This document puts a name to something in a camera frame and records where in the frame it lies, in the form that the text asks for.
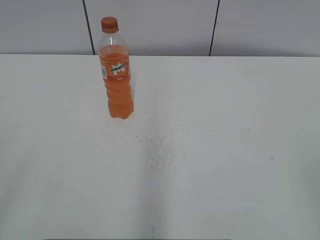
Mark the orange bottle cap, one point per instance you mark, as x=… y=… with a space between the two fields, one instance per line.
x=109 y=25

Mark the orange Mirinda soda bottle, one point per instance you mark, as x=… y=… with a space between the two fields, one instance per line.
x=114 y=60

